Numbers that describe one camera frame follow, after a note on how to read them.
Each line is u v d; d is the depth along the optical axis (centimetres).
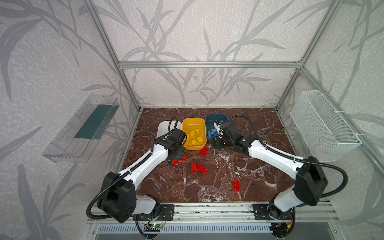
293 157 47
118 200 40
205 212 75
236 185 82
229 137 63
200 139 99
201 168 88
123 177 42
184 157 92
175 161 89
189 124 106
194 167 87
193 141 97
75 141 64
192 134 102
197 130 102
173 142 60
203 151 94
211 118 110
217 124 75
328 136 63
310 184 43
